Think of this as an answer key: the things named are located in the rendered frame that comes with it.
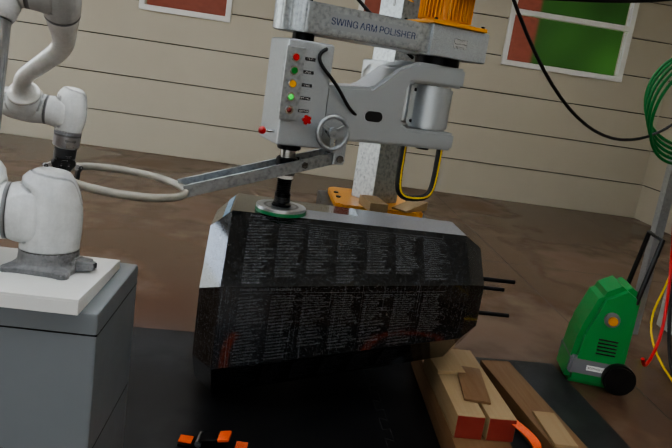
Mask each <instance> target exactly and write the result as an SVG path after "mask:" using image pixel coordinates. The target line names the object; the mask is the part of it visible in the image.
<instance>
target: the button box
mask: <svg viewBox="0 0 672 448"><path fill-rule="evenodd" d="M295 52H297V53H299V54H300V60H299V61H298V62H294V61H293V60H292V54H293V53H295ZM305 55H306V48H303V47H297V46H290V45H285V52H284V60H283V68H282V76H281V84H280V92H279V100H278V107H277V115H276V118H278V119H285V120H294V121H297V116H298V108H299V101H300V93H301V86H302V78H303V71H304V63H305ZM292 66H297V67H298V69H299V72H298V74H296V75H292V74H291V73H290V68H291V67H292ZM291 79H295V80H296V82H297V86H296V87H295V88H290V87H289V85H288V82H289V80H291ZM289 92H293V93H294V94H295V99H294V100H293V101H288V100H287V94H288V93H289ZM288 105H291V106H292V107H293V109H294V110H293V113H292V114H286V112H285V107H286V106H288Z"/></svg>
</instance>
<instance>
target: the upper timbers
mask: <svg viewBox="0 0 672 448"><path fill-rule="evenodd" d="M450 351H451V353H452V354H453V355H454V357H455V358H456V360H457V361H458V362H459V364H460V365H461V366H466V367H472V368H478V369H480V371H481V374H482V377H483V380H484V383H485V386H486V389H487V392H488V395H489V398H490V401H491V405H488V404H482V403H476V402H470V401H464V399H463V395H462V391H461V387H460V383H459V379H458V375H455V374H439V373H437V372H436V370H435V368H434V367H433V365H432V364H431V362H430V360H429V359H424V364H423V368H424V371H425V373H426V375H427V378H428V380H429V382H430V385H431V387H432V389H433V392H434V394H435V396H436V398H437V401H438V403H439V405H440V408H441V410H442V412H443V415H444V417H445V419H446V422H447V424H448V426H449V428H450V431H451V433H452V435H453V437H455V438H466V439H477V440H481V437H482V435H483V437H484V439H485V440H489V441H502V442H513V437H514V433H515V427H514V426H513V425H512V424H517V419H516V418H515V416H514V415H513V413H512V412H511V410H510V409H509V407H508V406H507V404H506V403H505V401H504V400H503V398H502V397H501V395H500V394H499V392H498V391H497V389H496V388H495V386H494V385H493V384H492V382H491V381H490V379H489V378H488V376H487V375H486V373H485V372H484V370H483V369H482V367H481V366H480V364H479V363H478V361H477V360H476V358H475V357H474V355H473V354H472V352H471V351H470V350H460V349H451V350H450Z"/></svg>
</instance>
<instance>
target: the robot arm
mask: <svg viewBox="0 0 672 448"><path fill-rule="evenodd" d="M22 8H25V9H31V10H34V11H38V12H41V13H43V14H44V18H45V20H46V23H47V25H48V28H49V30H50V33H51V37H52V41H51V43H50V44H49V46H48V47H46V48H45V49H44V50H43V51H41V52H40V53H39V54H37V55H36V56H35V57H33V58H32V59H31V60H30V61H28V62H27V63H26V64H24V65H23V66H22V67H21V68H20V69H19V70H18V71H17V72H16V74H15V76H14V79H13V83H12V84H11V85H10V86H6V87H5V81H6V72H7V62H8V52H9V43H10V33H11V25H12V24H13V23H14V22H15V21H16V20H17V18H18V16H19V14H20V12H21V10H22ZM81 8H82V0H0V129H1V120H2V114H3V115H5V116H7V117H10V118H13V119H17V120H21V121H26V122H31V123H42V124H47V125H50V126H53V127H55V128H54V135H53V142H52V143H53V145H55V146H54V151H53V158H52V159H51V161H50V162H47V163H45V162H43V163H42V165H43V167H37V168H35V169H31V170H29V171H28V172H26V173H25V174H24V175H23V176H22V181H16V182H9V181H8V176H7V169H6V167H5V165H4V164H3V163H2V161H1V160H0V239H9V240H12V241H15V242H19V247H18V253H17V258H15V259H14V260H12V261H10V262H7V263H4V264H2V265H0V271H1V272H9V273H19V274H26V275H33V276H39V277H46V278H52V279H56V280H68V279H69V277H70V276H71V275H73V274H75V273H76V272H84V271H95V268H97V263H96V262H95V261H93V259H92V258H88V257H83V256H80V241H81V236H82V228H83V200H82V195H81V191H80V188H79V185H78V183H77V181H76V180H75V179H78V180H79V179H80V173H81V171H82V169H83V167H82V166H81V165H77V164H76V162H75V159H76V153H77V149H78V148H79V147H80V141H81V136H82V130H83V128H84V126H85V123H86V118H87V96H86V93H85V92H84V91H83V90H81V89H79V88H75V87H70V86H64V87H63V88H61V89H60V91H59V92H58V94H57V96H51V95H47V94H43V92H42V91H41V90H40V89H39V87H38V86H37V85H36V84H34V83H32V82H33V81H34V80H35V79H37V78H38V77H40V76H41V75H43V74H45V73H46V72H48V71H49V70H51V69H52V68H54V67H55V66H57V65H59V64H60V63H62V62H63V61H64V60H65V59H66V58H67V57H68V56H69V55H70V54H71V52H72V51H73V49H74V46H75V43H76V38H77V32H78V27H79V22H80V18H81ZM51 165H52V166H53V167H50V166H51ZM74 167H75V174H74V176H73V175H72V173H71V170H72V169H73V168H74Z"/></svg>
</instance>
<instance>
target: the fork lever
mask: <svg viewBox="0 0 672 448"><path fill-rule="evenodd" d="M333 154H334V152H333V151H327V150H324V149H323V148H320V149H316V150H311V151H306V152H302V153H297V154H296V155H295V157H299V160H296V161H291V162H287V163H282V164H278V165H276V158H274V159H269V160H264V161H260V162H255V163H250V164H246V165H241V166H236V167H232V168H227V169H222V170H218V171H213V172H208V173H204V174H199V175H194V176H190V177H185V178H180V179H178V183H183V184H184V185H183V188H184V189H187V190H189V195H188V197H192V196H196V195H201V194H205V193H210V192H214V191H218V190H223V189H227V188H232V187H236V186H240V185H245V184H249V183H254V182H258V181H262V180H267V179H271V178H276V177H280V176H285V175H289V174H293V173H298V172H302V171H307V170H311V169H315V168H320V167H324V166H329V165H333V164H332V161H333ZM336 161H337V162H338V163H342V162H343V161H344V160H343V157H342V156H340V155H339V156H338V157H337V158H336ZM344 162H345V161H344Z"/></svg>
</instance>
